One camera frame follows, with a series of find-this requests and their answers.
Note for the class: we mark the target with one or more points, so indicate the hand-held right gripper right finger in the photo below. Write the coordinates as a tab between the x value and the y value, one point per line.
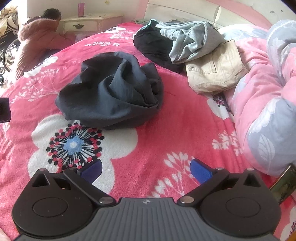
200	171

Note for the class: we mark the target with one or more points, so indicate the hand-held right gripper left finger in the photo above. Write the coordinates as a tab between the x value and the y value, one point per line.
92	171

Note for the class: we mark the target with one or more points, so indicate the dark navy pants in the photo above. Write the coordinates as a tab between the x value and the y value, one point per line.
111	97

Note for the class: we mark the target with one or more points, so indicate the pink floral blanket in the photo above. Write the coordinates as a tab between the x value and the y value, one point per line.
185	120

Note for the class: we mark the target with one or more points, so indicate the black wheelchair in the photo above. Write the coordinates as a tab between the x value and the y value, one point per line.
10	53

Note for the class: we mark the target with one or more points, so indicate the patterned cloth bundle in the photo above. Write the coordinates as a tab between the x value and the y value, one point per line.
9	18

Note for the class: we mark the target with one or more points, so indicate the pink and grey quilt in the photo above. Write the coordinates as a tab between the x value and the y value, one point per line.
261	92

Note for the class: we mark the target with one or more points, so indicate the beige pants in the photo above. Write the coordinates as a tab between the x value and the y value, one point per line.
215	71

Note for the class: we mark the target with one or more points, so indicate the cream nightstand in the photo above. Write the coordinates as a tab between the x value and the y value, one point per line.
81	24

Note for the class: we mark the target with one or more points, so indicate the small pink box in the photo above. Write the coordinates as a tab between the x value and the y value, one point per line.
81	9

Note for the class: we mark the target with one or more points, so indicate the grey sweatshirt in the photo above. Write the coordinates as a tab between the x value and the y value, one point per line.
194	39

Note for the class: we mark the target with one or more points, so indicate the black garment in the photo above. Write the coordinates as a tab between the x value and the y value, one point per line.
150	46

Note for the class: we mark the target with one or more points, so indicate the pink and white headboard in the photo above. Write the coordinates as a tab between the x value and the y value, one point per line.
185	9

